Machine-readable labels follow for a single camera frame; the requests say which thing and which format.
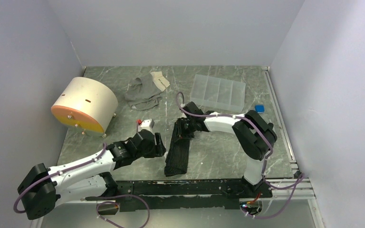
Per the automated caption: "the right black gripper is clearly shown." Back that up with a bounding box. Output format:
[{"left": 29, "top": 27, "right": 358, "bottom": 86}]
[{"left": 173, "top": 117, "right": 196, "bottom": 143}]

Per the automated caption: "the black striped underwear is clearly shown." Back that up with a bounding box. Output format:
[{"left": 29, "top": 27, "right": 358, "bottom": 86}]
[{"left": 164, "top": 127, "right": 190, "bottom": 177}]

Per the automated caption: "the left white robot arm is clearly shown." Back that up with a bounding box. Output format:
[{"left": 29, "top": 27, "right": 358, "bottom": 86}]
[{"left": 13, "top": 130, "right": 166, "bottom": 220}]

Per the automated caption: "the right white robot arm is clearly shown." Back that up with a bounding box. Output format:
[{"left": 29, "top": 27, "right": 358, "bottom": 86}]
[{"left": 173, "top": 102, "right": 278, "bottom": 197}]

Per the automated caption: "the grey underwear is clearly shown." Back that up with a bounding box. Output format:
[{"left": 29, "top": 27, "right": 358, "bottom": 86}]
[{"left": 124, "top": 71, "right": 170, "bottom": 111}]

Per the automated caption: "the clear plastic organizer box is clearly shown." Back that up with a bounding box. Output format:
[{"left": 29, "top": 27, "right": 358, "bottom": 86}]
[{"left": 190, "top": 74, "right": 246, "bottom": 113}]

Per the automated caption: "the blue small block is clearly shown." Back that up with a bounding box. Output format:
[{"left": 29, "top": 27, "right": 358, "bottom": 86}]
[{"left": 254, "top": 104, "right": 265, "bottom": 114}]

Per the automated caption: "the cream cylindrical drum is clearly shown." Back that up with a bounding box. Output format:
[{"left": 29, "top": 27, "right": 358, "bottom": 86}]
[{"left": 51, "top": 77, "right": 118, "bottom": 137}]

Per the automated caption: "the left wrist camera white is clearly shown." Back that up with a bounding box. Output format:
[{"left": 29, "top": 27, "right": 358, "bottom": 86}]
[{"left": 136, "top": 119, "right": 154, "bottom": 133}]

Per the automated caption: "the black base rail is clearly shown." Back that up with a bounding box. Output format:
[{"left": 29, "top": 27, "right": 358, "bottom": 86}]
[{"left": 84, "top": 178, "right": 273, "bottom": 212}]

